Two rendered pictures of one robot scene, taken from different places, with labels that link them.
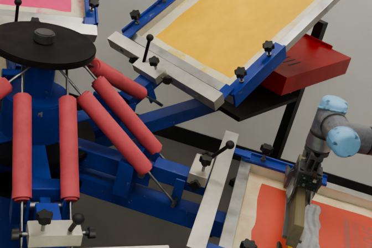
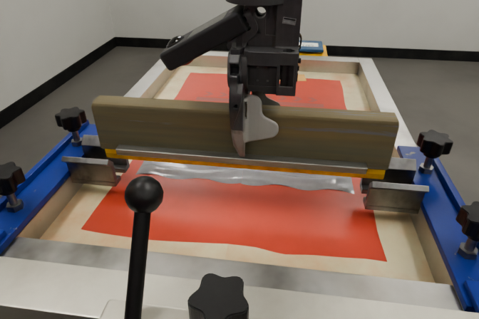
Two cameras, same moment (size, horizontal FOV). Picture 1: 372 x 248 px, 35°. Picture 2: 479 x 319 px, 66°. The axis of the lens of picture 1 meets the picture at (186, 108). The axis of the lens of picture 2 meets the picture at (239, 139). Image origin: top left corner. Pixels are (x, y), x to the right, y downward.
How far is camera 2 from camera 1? 1.66 m
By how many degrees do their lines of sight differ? 75
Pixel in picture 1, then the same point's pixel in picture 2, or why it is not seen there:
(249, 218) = (237, 257)
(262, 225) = (249, 233)
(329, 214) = not seen: hidden behind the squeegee
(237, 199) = (207, 269)
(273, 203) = (162, 212)
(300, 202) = (306, 110)
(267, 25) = not seen: outside the picture
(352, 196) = not seen: hidden behind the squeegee
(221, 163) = (81, 291)
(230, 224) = (331, 285)
